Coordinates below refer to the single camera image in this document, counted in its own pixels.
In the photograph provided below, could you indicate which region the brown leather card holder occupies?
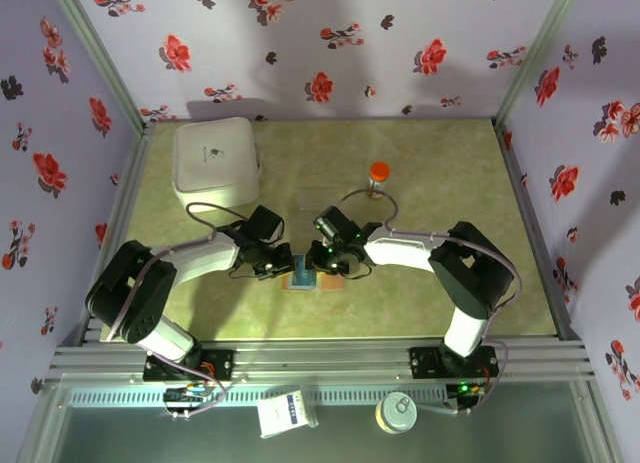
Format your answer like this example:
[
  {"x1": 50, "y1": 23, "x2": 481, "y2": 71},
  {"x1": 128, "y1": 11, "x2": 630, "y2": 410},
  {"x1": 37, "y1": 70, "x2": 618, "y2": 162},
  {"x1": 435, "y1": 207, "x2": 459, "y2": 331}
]
[{"x1": 281, "y1": 271, "x2": 346, "y2": 292}]

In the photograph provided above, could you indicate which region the clear acrylic card stand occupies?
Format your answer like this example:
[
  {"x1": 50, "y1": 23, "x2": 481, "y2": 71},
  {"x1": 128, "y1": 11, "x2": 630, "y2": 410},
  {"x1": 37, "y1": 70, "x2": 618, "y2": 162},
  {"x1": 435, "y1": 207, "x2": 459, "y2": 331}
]
[{"x1": 299, "y1": 184, "x2": 346, "y2": 213}]

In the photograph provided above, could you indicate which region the orange cap pill bottle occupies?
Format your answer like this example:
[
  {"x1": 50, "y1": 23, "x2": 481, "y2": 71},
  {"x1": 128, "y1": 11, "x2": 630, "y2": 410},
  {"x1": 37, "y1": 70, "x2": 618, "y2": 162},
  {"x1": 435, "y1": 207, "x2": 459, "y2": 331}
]
[{"x1": 368, "y1": 161, "x2": 391, "y2": 200}]

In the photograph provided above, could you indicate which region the white plastic storage box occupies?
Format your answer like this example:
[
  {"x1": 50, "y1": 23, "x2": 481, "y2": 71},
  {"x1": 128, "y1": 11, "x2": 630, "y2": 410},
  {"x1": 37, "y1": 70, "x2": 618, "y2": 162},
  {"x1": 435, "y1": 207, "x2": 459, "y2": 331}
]
[{"x1": 171, "y1": 116, "x2": 265, "y2": 214}]

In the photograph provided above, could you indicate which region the white and blue paper box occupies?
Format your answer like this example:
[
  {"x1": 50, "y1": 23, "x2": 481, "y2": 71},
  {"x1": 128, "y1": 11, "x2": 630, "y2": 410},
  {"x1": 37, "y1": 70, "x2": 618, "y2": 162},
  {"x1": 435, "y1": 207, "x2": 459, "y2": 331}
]
[{"x1": 257, "y1": 390, "x2": 321, "y2": 439}]

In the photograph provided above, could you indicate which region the small electronics board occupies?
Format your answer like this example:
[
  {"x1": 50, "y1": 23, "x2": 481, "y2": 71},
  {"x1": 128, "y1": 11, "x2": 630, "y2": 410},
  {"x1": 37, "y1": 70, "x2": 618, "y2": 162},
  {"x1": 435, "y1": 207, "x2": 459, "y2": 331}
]
[
  {"x1": 446, "y1": 381, "x2": 485, "y2": 415},
  {"x1": 163, "y1": 381, "x2": 214, "y2": 420}
]

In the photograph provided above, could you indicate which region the tin can with pull tab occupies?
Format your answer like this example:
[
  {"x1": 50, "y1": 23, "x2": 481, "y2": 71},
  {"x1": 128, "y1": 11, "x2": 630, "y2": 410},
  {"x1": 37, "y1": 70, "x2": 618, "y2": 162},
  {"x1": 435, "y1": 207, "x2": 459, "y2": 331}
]
[{"x1": 374, "y1": 391, "x2": 419, "y2": 435}]

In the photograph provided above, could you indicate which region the left arm grey cable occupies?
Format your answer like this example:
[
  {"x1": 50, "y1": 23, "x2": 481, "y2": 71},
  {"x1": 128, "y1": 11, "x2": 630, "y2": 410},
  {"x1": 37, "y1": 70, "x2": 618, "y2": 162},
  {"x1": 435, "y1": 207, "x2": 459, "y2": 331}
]
[{"x1": 102, "y1": 201, "x2": 249, "y2": 420}]

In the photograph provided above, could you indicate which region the aluminium front frame rail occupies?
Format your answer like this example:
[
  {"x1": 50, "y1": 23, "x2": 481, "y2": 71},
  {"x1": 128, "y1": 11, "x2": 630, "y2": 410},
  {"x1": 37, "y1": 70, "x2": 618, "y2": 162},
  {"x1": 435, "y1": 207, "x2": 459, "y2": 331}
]
[{"x1": 44, "y1": 340, "x2": 596, "y2": 384}]

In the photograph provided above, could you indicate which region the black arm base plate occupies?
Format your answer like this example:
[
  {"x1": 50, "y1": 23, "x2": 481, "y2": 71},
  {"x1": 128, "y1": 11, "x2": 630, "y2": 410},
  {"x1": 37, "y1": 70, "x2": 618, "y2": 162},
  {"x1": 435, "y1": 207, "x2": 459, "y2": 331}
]
[
  {"x1": 143, "y1": 348, "x2": 236, "y2": 383},
  {"x1": 408, "y1": 346, "x2": 500, "y2": 380}
]

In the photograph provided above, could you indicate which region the slotted grey cable duct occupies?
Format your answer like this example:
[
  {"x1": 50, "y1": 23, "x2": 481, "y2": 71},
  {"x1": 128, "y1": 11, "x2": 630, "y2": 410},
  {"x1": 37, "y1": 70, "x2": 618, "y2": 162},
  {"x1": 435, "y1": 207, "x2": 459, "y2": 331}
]
[{"x1": 67, "y1": 386, "x2": 451, "y2": 408}]

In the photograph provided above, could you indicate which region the aluminium side rail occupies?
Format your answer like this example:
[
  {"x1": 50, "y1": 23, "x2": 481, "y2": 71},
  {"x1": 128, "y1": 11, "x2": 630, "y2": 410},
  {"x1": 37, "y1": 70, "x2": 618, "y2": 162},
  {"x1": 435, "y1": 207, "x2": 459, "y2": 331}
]
[
  {"x1": 79, "y1": 121, "x2": 157, "y2": 344},
  {"x1": 492, "y1": 118, "x2": 581, "y2": 340}
]

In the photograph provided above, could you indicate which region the aluminium corner post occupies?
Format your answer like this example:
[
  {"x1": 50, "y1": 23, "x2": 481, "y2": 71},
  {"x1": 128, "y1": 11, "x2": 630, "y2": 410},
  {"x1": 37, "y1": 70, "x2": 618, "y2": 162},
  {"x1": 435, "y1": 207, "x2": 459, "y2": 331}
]
[
  {"x1": 493, "y1": 0, "x2": 587, "y2": 125},
  {"x1": 47, "y1": 0, "x2": 156, "y2": 134}
]

